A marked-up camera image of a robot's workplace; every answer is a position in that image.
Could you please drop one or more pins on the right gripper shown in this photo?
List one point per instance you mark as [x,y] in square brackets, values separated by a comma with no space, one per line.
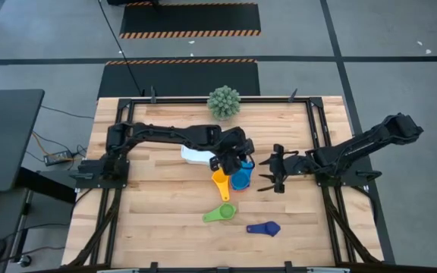
[290,165]

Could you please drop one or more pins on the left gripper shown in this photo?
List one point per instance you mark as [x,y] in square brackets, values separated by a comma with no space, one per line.
[233,144]

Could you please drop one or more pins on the light blue measuring cup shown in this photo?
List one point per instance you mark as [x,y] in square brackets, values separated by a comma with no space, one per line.
[241,179]

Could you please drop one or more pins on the yellow measuring cup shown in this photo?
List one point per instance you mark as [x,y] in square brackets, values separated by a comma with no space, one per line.
[222,182]

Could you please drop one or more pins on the green measuring cup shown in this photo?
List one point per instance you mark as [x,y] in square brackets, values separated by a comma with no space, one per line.
[226,211]

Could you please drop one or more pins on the dark blue measuring cup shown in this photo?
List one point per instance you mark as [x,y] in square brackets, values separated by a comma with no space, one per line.
[266,228]

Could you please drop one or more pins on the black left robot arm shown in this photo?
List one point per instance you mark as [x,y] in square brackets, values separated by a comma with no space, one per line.
[165,133]

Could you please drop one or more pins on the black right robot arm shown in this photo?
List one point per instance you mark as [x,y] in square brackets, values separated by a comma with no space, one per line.
[355,148]

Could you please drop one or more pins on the white plastic basket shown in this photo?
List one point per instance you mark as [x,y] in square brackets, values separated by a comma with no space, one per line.
[195,156]

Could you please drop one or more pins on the green artificial succulent plant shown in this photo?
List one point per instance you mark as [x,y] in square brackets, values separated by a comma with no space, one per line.
[224,102]

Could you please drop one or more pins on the black hazard-striped floor mat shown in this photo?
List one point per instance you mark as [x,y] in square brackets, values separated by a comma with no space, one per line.
[188,19]
[173,79]

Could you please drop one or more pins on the black power adapter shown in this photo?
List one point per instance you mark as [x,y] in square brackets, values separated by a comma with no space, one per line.
[57,157]

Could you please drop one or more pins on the black desk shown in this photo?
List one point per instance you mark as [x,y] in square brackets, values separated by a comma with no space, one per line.
[10,140]

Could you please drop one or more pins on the black metal table frame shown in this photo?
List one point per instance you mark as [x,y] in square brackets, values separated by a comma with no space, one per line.
[165,101]

